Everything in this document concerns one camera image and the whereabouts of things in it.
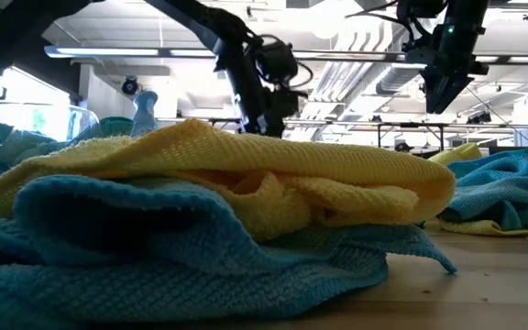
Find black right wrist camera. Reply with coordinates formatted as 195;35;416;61
403;40;434;66

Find clear plastic water bottle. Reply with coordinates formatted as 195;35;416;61
129;90;160;138

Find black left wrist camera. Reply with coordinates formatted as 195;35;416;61
269;85;309;118

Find grey corrugated air duct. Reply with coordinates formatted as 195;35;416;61
376;61;425;97

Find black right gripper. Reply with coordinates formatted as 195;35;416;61
422;17;490;115

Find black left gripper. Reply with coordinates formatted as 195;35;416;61
225;53;287;138

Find round black ceiling fixture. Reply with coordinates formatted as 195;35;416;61
120;75;139;96

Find yellow microfiber towel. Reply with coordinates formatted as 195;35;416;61
435;214;528;238
427;142;484;167
0;117;457;244

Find thin diagonal wire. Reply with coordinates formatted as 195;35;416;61
464;85;528;148

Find clear plastic basket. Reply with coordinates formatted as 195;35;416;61
0;98;102;193

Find black track spotlights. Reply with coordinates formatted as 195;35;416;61
467;111;493;125

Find white ribbed ceiling duct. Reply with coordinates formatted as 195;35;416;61
309;22;396;105

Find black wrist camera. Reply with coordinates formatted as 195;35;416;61
403;40;434;66
269;85;309;118

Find black computer monitor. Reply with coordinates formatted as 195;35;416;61
488;145;528;155

